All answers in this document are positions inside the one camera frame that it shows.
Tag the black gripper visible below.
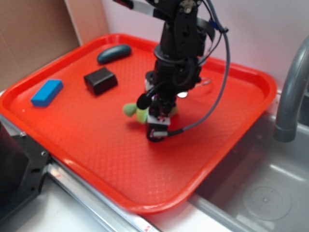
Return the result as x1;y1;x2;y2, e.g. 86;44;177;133
137;57;201;142

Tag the dark teal oval case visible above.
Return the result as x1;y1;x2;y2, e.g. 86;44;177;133
97;44;132;64

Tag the black leather wallet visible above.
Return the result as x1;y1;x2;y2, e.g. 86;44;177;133
84;67;118;95

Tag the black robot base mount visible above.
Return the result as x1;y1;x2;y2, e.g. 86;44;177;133
0;124;50;221

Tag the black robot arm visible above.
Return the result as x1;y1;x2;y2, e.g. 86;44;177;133
117;0;215;142

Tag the blue rectangular block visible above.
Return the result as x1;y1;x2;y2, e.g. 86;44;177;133
30;80;63;107

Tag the aluminium rail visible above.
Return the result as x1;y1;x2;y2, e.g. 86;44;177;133
0;113;160;232

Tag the grey sink faucet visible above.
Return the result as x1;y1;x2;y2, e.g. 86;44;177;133
273;38;309;143

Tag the grey cable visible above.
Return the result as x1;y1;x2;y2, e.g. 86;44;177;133
166;0;231;137

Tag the brown cardboard panel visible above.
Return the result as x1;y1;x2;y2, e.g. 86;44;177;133
0;0;109;90

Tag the grey sink basin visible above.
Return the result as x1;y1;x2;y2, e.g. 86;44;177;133
144;106;309;232

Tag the green plush animal toy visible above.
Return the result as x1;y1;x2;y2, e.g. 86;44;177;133
123;103;178;126

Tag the red plastic tray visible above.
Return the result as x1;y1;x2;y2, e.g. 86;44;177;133
0;34;277;215

